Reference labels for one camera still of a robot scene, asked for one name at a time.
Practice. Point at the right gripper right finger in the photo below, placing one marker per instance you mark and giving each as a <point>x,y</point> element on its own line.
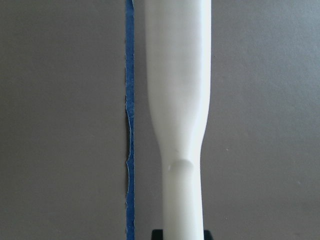
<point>207,235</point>

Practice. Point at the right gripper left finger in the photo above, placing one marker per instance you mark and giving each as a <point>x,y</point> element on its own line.
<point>157,234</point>

